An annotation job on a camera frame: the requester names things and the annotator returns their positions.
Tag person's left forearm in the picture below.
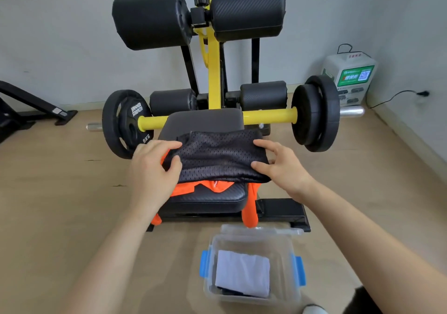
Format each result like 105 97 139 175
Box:
58 202 165 314

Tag person's right hand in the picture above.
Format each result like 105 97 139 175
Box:
251 139 317 203

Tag orange garment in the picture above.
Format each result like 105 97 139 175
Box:
151 152 261 229

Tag black padded seat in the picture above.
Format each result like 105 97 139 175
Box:
158 108 249 215

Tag black bench frame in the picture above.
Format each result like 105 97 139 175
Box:
0 80 78 144

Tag white charging station green screen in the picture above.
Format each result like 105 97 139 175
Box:
321 52 379 108

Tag thin black looped cable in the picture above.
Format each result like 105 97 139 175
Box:
337 43 362 55

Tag person's right forearm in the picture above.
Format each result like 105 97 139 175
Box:
297 184 447 314

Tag person's black trouser leg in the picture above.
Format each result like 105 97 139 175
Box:
344 285 385 314

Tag large black roller pad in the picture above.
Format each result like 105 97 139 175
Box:
112 0 195 51
209 0 287 43

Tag folded white cloth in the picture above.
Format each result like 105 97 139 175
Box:
215 250 271 299

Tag yellow black exercise machine frame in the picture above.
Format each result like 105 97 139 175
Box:
86 0 366 234

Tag person's left hand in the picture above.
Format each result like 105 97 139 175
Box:
127 140 184 218

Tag black power cable with plug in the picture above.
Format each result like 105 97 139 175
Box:
369 90 430 109

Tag clear storage box blue latches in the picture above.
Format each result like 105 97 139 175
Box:
199 233 307 306

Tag black mesh garment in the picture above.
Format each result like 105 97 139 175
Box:
161 130 272 184

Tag black weight plate white print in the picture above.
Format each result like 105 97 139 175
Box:
118 97 153 150

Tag small plain black weight plate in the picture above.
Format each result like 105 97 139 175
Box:
291 84 318 146

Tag large black weight plate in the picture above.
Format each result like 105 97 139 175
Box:
305 75 341 153
102 90 151 160

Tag small black roller pad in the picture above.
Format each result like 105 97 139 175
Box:
240 81 288 112
149 89 199 117

